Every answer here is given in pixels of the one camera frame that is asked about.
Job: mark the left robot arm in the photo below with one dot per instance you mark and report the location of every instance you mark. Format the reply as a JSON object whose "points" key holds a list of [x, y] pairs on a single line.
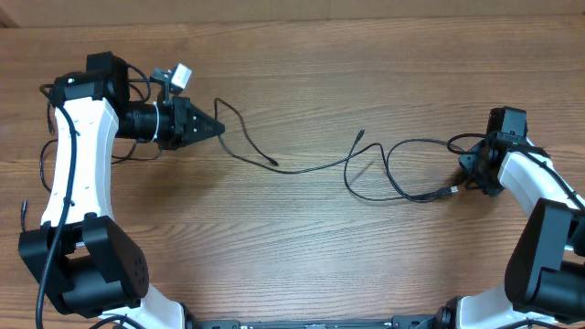
{"points": [[84, 263]]}

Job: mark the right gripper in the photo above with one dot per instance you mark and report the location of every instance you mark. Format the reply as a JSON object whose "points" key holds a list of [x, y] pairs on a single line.
{"points": [[467, 163]]}

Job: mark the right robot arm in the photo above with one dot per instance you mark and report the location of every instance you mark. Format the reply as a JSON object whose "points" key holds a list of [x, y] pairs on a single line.
{"points": [[539, 287]]}

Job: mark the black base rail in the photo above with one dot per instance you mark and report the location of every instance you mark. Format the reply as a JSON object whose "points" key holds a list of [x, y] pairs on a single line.
{"points": [[423, 321]]}

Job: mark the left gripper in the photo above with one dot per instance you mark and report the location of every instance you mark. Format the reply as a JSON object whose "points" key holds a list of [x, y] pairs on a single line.
{"points": [[183, 115]]}

